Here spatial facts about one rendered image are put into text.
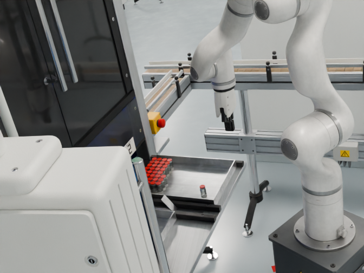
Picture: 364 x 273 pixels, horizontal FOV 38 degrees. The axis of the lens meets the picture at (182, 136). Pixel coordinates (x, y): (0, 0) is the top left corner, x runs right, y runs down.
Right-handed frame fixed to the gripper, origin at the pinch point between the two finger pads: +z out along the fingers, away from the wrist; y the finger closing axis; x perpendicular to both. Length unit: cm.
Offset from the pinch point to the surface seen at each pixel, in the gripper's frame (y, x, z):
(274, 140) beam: -86, -9, 58
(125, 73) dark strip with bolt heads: -3.4, -39.9, -18.9
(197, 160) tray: -5.6, -17.9, 19.8
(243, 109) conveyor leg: -86, -24, 39
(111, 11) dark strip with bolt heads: -4, -40, -43
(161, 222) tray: 31.2, -17.9, 21.9
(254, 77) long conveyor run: -82, -15, 19
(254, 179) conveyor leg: -86, -23, 85
